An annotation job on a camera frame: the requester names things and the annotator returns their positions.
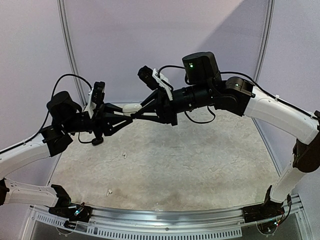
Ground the right aluminium corner post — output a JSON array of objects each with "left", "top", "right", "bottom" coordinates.
[{"left": 244, "top": 0, "right": 275, "bottom": 108}]

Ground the aluminium corner post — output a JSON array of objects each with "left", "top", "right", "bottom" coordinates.
[
  {"left": 244, "top": 0, "right": 275, "bottom": 108},
  {"left": 56, "top": 0, "right": 87, "bottom": 107}
]

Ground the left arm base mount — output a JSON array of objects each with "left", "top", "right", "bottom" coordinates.
[{"left": 48, "top": 184, "right": 93, "bottom": 223}]

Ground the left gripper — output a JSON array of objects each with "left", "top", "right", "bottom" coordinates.
[{"left": 62, "top": 100, "right": 133, "bottom": 140}]

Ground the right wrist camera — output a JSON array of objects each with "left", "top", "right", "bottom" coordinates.
[{"left": 137, "top": 65, "right": 174, "bottom": 101}]

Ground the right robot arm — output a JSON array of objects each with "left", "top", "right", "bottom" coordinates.
[{"left": 132, "top": 51, "right": 320, "bottom": 218}]

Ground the aluminium front rail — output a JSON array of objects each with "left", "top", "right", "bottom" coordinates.
[{"left": 22, "top": 194, "right": 312, "bottom": 240}]

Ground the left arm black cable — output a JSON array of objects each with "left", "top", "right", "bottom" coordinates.
[{"left": 0, "top": 73, "right": 105, "bottom": 153}]

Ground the black charging case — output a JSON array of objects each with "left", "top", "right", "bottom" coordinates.
[{"left": 91, "top": 137, "right": 104, "bottom": 146}]

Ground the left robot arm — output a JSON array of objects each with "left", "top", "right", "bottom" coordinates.
[{"left": 0, "top": 91, "right": 133, "bottom": 217}]

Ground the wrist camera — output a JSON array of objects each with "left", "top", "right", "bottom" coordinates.
[
  {"left": 84, "top": 81, "right": 106, "bottom": 119},
  {"left": 137, "top": 65, "right": 174, "bottom": 101}
]

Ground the white charging case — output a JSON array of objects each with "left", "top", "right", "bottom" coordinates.
[{"left": 122, "top": 103, "right": 142, "bottom": 116}]

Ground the left aluminium corner post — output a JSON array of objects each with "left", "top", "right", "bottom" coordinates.
[{"left": 56, "top": 0, "right": 87, "bottom": 107}]

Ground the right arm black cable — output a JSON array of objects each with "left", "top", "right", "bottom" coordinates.
[{"left": 157, "top": 64, "right": 320, "bottom": 126}]

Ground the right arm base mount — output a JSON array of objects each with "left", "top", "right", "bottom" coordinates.
[{"left": 242, "top": 198, "right": 285, "bottom": 223}]

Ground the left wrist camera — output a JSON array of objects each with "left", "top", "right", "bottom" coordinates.
[{"left": 84, "top": 81, "right": 106, "bottom": 119}]

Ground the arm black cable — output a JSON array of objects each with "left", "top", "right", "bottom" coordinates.
[
  {"left": 0, "top": 73, "right": 105, "bottom": 153},
  {"left": 157, "top": 64, "right": 320, "bottom": 126}
]

